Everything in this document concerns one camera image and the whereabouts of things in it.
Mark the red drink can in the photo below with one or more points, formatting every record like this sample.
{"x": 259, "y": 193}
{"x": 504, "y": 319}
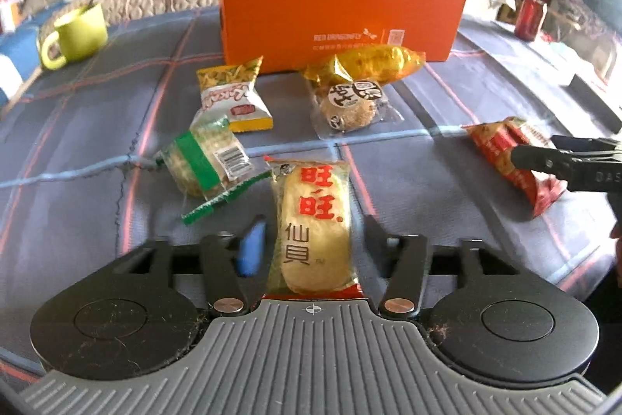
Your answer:
{"x": 530, "y": 19}

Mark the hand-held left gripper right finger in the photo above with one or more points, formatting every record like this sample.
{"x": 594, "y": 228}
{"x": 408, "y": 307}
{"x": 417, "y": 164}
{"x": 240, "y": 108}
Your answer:
{"x": 376, "y": 240}

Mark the green mug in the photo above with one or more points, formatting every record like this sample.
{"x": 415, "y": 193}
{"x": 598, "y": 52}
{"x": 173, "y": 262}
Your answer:
{"x": 82, "y": 33}

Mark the blue striped blanket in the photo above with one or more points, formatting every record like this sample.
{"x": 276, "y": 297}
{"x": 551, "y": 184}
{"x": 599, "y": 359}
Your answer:
{"x": 9, "y": 70}

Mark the black rectangular bar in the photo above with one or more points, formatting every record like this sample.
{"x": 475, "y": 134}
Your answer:
{"x": 597, "y": 101}

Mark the green striped clear packet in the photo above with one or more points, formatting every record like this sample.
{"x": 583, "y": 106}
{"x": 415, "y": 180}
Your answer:
{"x": 199, "y": 157}

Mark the pink white bag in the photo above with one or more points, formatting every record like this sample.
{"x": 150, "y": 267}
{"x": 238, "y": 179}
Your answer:
{"x": 9, "y": 6}

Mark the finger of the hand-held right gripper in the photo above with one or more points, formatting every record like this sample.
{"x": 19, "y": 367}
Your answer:
{"x": 583, "y": 172}
{"x": 593, "y": 145}

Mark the grey plaid cloth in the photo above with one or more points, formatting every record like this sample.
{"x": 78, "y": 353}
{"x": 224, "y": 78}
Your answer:
{"x": 413, "y": 167}

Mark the rice cracker packet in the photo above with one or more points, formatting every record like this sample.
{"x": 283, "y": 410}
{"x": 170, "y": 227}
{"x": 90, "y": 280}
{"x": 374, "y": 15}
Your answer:
{"x": 313, "y": 240}

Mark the red white snack packet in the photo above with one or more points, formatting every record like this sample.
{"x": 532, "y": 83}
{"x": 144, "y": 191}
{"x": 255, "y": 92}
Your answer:
{"x": 495, "y": 145}

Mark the yellow translucent snack packet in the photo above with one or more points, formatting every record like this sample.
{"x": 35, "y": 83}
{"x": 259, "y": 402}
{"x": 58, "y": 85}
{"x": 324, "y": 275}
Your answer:
{"x": 379, "y": 60}

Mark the yellow chips packet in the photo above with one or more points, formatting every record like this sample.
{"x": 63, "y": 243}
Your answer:
{"x": 233, "y": 99}

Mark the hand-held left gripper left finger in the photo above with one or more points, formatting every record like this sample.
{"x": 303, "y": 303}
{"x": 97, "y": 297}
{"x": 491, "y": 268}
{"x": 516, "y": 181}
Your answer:
{"x": 250, "y": 249}

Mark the orange cardboard box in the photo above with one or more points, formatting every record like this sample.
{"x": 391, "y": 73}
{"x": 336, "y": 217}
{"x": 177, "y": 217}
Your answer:
{"x": 291, "y": 16}

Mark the round cookie clear packet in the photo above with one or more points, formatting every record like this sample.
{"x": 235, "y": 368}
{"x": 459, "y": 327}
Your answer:
{"x": 347, "y": 108}

